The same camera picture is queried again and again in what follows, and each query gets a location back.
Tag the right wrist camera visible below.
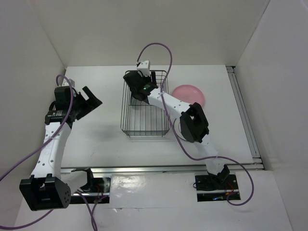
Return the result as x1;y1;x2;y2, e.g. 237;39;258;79
137;60;151;77

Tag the aluminium front rail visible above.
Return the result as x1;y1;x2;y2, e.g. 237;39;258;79
61;159;265;176

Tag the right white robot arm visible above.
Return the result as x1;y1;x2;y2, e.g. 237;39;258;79
123;70;230;189

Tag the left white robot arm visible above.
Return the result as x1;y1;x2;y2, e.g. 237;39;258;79
19;86;102;211

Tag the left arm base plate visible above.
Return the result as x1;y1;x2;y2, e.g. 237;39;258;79
70;176;111;205

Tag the dark wire dish rack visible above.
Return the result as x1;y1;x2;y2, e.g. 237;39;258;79
120;70;170;138

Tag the white plate dark rim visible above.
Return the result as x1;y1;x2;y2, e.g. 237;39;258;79
173;118;186;141

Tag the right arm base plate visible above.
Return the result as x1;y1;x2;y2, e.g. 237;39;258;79
192;174;241;202

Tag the pink plastic plate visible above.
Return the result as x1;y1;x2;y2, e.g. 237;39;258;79
171;85;205;107

